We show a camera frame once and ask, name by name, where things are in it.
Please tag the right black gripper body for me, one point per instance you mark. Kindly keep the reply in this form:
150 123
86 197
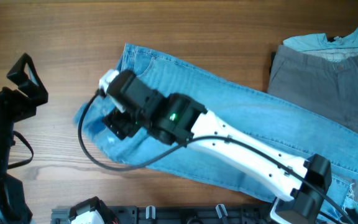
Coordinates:
130 124

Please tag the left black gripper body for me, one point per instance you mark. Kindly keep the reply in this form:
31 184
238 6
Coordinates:
10 108

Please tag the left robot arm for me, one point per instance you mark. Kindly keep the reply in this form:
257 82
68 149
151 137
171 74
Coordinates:
13 208

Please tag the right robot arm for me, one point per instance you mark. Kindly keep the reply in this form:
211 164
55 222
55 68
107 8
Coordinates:
300 185

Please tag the grey shorts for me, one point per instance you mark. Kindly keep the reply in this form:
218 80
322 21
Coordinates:
327 88

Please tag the light blue shirt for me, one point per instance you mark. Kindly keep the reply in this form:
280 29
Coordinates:
333 49

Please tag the black mounting rail base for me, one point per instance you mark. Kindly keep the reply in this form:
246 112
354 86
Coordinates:
95 210

